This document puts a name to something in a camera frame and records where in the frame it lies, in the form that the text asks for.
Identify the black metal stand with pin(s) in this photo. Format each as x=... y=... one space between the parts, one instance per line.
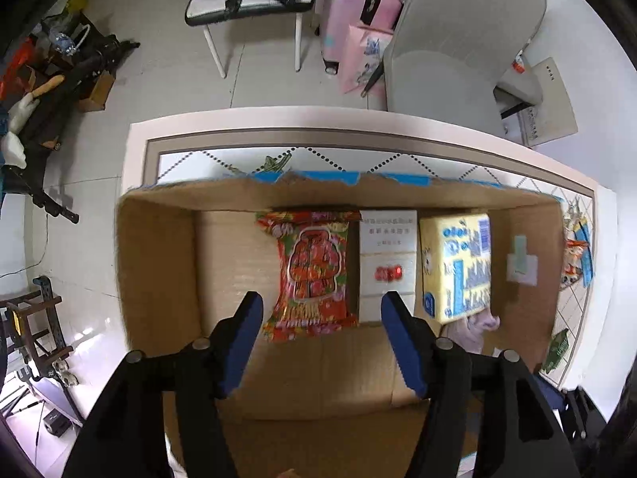
x=35 y=333

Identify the white booklet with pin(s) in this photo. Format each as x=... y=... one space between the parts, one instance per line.
x=545 y=104

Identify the pink gift bag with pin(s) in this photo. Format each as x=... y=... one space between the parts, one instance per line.
x=363 y=59

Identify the yellow tissue packet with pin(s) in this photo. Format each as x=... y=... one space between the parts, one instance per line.
x=458 y=266

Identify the brown cardboard box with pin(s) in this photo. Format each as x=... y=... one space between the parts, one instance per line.
x=318 y=358

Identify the black tripod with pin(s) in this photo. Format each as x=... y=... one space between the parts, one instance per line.
x=54 y=109

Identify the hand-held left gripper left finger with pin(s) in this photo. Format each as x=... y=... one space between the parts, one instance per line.
x=242 y=343

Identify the grey chair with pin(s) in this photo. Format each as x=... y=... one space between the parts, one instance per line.
x=458 y=40

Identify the green snack packet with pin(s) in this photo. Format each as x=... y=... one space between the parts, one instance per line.
x=556 y=351

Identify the red snack packet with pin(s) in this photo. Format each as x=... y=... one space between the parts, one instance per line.
x=311 y=274

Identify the pink suitcase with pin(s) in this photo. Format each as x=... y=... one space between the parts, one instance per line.
x=343 y=15

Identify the patterned tablecloth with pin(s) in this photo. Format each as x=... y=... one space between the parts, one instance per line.
x=572 y=239

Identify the small cardboard box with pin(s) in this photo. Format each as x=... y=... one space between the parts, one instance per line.
x=97 y=90

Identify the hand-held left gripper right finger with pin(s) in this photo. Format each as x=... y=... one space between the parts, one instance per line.
x=404 y=346

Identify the pale purple cloth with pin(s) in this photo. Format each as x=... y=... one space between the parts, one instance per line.
x=470 y=331

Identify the white tissue packet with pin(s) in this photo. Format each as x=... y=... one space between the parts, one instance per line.
x=387 y=264

